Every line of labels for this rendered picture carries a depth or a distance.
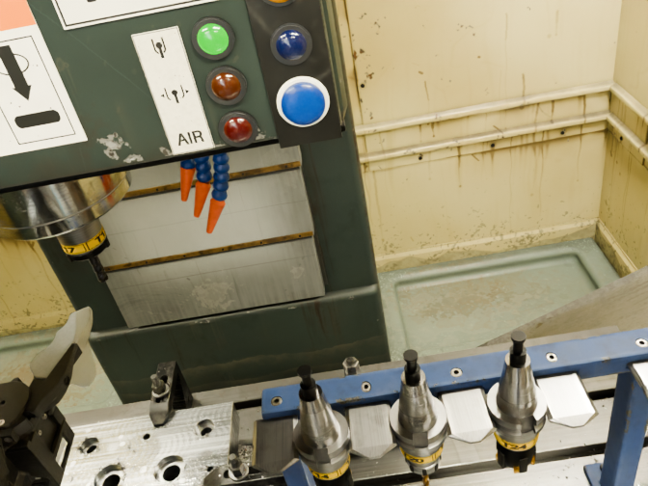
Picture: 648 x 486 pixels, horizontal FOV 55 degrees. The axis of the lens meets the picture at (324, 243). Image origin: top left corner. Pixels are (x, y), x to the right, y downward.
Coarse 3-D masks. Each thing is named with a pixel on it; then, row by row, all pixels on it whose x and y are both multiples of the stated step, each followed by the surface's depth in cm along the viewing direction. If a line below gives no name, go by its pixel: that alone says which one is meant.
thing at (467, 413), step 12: (444, 396) 72; (456, 396) 71; (468, 396) 71; (480, 396) 71; (456, 408) 70; (468, 408) 70; (480, 408) 70; (456, 420) 69; (468, 420) 69; (480, 420) 68; (492, 420) 68; (456, 432) 68; (468, 432) 67; (480, 432) 67; (492, 432) 67
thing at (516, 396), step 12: (504, 360) 65; (528, 360) 64; (504, 372) 65; (516, 372) 64; (528, 372) 64; (504, 384) 66; (516, 384) 65; (528, 384) 65; (504, 396) 66; (516, 396) 65; (528, 396) 66; (504, 408) 67; (516, 408) 66; (528, 408) 66
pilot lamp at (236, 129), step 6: (234, 120) 42; (240, 120) 42; (246, 120) 43; (228, 126) 43; (234, 126) 42; (240, 126) 42; (246, 126) 43; (228, 132) 43; (234, 132) 43; (240, 132) 43; (246, 132) 43; (252, 132) 43; (228, 138) 43; (234, 138) 43; (240, 138) 43; (246, 138) 43
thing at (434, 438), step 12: (396, 408) 70; (444, 408) 69; (396, 420) 69; (444, 420) 68; (396, 432) 68; (408, 432) 68; (432, 432) 67; (444, 432) 68; (408, 444) 68; (420, 444) 69; (432, 444) 68
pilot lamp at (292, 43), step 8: (288, 32) 39; (296, 32) 39; (280, 40) 39; (288, 40) 39; (296, 40) 39; (304, 40) 39; (280, 48) 40; (288, 48) 40; (296, 48) 40; (304, 48) 40; (288, 56) 40; (296, 56) 40
